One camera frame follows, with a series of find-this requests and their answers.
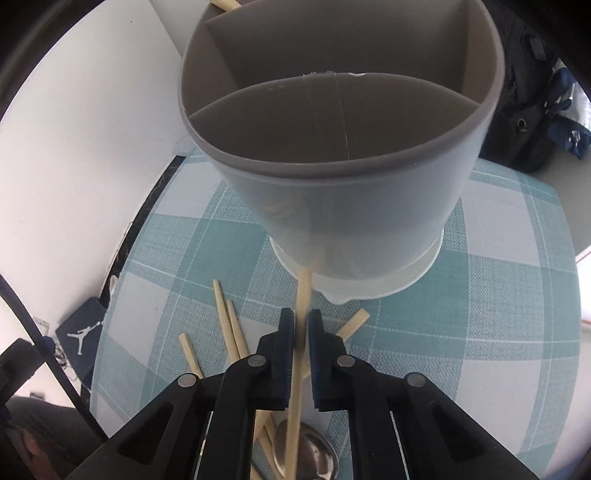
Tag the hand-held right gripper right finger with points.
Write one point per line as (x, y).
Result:
(316, 355)

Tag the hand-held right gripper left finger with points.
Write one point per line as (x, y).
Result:
(287, 355)

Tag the wooden chopstick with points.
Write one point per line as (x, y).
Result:
(302, 300)
(353, 325)
(190, 355)
(235, 325)
(226, 4)
(222, 314)

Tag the metal spoon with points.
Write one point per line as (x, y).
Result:
(314, 454)

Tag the grey white utensil holder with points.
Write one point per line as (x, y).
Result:
(346, 221)

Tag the dark blue shoe box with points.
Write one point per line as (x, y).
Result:
(81, 332)

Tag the person's grey clothing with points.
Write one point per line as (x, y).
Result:
(55, 424)

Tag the teal checkered tablecloth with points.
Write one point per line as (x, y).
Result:
(485, 300)

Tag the black backpack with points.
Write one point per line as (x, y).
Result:
(521, 101)

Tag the folded silver blue umbrella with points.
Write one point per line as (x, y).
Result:
(567, 122)

